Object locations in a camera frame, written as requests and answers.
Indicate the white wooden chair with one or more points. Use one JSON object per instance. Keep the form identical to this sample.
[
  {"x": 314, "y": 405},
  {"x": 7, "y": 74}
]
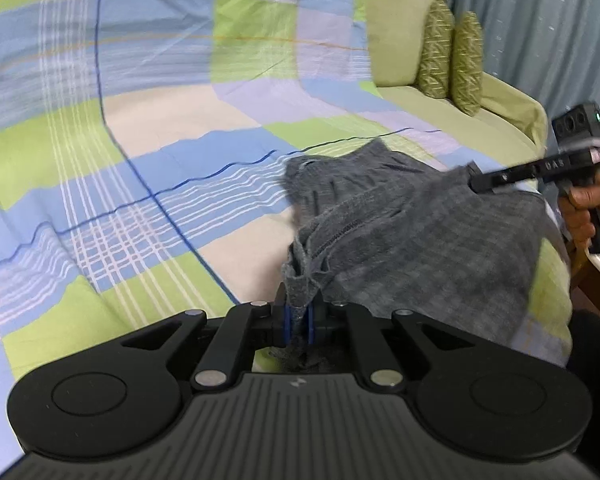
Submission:
[{"x": 585, "y": 280}]

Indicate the plaid blue green sheet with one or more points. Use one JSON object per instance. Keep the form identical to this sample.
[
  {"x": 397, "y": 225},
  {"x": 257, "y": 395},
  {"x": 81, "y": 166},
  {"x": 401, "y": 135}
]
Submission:
[{"x": 142, "y": 143}]

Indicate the grey plaid shorts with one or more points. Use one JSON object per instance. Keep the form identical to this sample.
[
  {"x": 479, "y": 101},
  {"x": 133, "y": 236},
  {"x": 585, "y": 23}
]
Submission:
[{"x": 381, "y": 229}]

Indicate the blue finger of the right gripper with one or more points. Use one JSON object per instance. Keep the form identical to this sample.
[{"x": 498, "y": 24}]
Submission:
[{"x": 486, "y": 182}]

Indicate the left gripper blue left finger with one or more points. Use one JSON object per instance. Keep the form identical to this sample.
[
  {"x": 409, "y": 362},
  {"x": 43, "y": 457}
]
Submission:
[{"x": 232, "y": 341}]

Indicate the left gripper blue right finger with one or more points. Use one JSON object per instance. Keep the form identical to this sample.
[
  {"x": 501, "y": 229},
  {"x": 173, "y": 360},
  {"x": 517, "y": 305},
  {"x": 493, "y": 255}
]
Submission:
[{"x": 351, "y": 340}]

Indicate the person right hand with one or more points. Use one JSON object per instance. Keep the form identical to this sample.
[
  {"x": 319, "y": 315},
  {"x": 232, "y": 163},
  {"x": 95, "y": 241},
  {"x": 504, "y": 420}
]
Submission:
[{"x": 576, "y": 207}]

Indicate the green zigzag cushion left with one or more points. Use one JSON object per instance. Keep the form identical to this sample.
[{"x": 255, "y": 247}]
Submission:
[{"x": 433, "y": 77}]

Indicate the green zigzag cushion right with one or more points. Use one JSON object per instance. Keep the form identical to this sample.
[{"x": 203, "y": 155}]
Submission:
[{"x": 466, "y": 67}]

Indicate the green covered sofa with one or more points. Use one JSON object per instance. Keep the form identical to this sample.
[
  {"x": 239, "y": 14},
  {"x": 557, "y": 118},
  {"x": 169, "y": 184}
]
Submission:
[{"x": 395, "y": 36}]

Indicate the green zigzag cushion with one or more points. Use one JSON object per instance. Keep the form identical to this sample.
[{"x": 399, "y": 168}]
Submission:
[
  {"x": 466, "y": 67},
  {"x": 433, "y": 77}
]

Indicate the blue star curtain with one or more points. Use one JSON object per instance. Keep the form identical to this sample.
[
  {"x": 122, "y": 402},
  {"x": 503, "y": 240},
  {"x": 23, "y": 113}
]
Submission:
[{"x": 549, "y": 49}]

